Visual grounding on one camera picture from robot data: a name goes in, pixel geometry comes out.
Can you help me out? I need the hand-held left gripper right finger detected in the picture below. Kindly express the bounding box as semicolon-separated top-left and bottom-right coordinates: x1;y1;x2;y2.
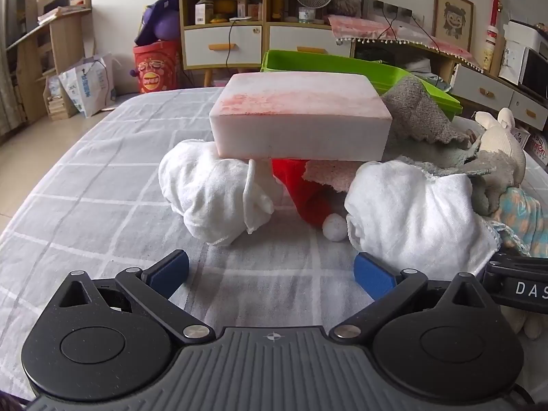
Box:
329;252;493;345

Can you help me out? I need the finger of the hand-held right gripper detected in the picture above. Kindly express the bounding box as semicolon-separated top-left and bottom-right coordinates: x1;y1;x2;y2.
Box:
483;252;548;281

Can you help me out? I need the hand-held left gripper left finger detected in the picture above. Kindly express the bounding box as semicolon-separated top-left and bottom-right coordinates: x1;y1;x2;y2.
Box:
55;249;215;346

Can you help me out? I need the pastel patterned cloth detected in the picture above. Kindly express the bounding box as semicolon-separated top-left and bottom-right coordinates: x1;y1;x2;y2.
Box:
488;186;548;258

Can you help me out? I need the white cloth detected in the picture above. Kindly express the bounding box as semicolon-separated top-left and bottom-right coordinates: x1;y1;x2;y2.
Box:
344;162;499;281
158;139;275;247

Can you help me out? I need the santa claus plush toy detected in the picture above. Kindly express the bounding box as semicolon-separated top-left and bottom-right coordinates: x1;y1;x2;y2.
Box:
272;158;349;241

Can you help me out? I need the cream plush toy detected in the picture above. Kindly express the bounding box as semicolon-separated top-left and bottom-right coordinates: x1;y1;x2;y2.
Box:
473;108;527;189

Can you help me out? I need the grey-green towel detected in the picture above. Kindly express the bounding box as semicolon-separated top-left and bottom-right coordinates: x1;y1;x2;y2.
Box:
381;75;521;217

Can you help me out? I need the white sponge block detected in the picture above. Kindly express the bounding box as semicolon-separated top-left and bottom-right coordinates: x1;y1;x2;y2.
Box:
209;72;394;162

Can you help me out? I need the green plastic bin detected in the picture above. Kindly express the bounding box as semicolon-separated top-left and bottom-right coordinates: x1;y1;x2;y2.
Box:
260;50;464;121

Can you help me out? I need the grey checked sheet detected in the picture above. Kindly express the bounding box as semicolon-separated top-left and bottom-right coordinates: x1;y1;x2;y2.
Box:
0;86;548;403

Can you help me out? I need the white box red lettering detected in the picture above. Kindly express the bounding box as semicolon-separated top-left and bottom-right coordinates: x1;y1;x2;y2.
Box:
524;130;548;159

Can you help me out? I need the low cabinet with grey drawers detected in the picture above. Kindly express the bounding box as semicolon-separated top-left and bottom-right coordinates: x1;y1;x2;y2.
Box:
447;62;548;131

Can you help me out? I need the red printed bag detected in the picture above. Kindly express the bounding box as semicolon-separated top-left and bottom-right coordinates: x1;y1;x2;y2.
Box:
133;39;183;95

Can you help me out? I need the white paper bag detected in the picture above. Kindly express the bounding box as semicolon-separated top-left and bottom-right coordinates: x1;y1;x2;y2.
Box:
58;53;117;118

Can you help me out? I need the white bottle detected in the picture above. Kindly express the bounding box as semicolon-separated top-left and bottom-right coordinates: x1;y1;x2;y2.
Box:
483;26;498;67

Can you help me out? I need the white microwave oven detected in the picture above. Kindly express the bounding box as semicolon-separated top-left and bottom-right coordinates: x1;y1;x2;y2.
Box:
499;19;548;99

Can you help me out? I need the wooden cabinet with white drawers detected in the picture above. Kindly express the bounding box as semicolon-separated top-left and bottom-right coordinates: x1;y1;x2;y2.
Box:
179;0;356;88

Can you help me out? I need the purple plush toy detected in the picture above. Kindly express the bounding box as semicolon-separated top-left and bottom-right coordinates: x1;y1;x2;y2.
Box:
135;0;180;46

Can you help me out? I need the pink beaded tablecloth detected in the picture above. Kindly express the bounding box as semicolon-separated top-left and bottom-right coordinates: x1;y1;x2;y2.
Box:
327;14;484;71

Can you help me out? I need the framed cartoon picture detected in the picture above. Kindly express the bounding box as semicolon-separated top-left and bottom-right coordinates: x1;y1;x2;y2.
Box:
432;0;474;52

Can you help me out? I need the wooden bookshelf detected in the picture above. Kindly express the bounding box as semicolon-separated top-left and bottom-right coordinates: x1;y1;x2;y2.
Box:
0;0;92;125

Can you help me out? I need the black cable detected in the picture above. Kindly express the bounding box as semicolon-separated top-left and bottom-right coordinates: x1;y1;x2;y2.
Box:
225;18;240;68

